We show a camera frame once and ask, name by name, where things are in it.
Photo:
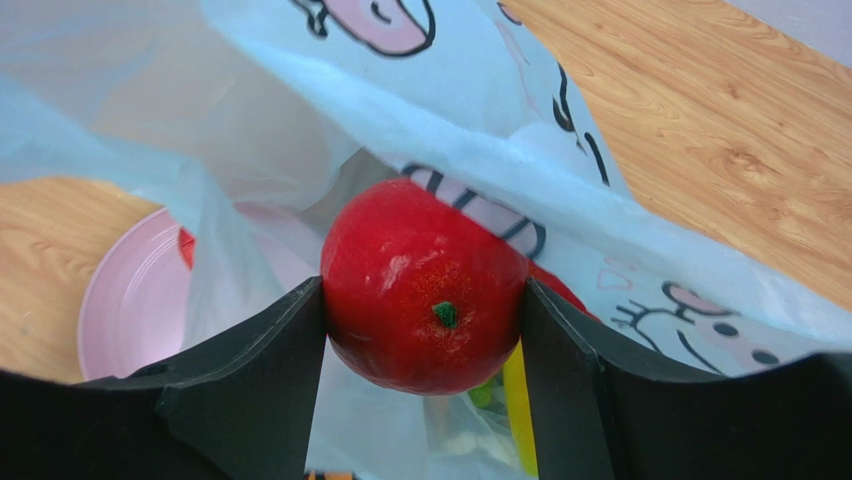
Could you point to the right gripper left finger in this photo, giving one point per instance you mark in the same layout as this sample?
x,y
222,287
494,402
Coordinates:
x,y
236,406

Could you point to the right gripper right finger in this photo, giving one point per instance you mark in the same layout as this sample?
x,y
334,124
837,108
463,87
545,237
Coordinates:
x,y
605,407

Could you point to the yellow banana bunch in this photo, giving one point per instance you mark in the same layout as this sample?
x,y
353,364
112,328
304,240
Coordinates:
x,y
518,409

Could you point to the green grape bunch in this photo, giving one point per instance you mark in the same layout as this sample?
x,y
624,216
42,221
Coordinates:
x,y
482,395

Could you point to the red apple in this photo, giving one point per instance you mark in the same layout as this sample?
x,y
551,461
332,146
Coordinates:
x,y
419,298
186,247
555,284

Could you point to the red apple back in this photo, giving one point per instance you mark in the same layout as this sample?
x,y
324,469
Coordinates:
x,y
419,298

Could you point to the light blue plastic bag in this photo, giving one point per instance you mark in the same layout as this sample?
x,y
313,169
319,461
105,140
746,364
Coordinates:
x,y
203,106

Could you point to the pink plate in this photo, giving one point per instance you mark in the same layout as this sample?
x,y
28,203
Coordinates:
x,y
144,304

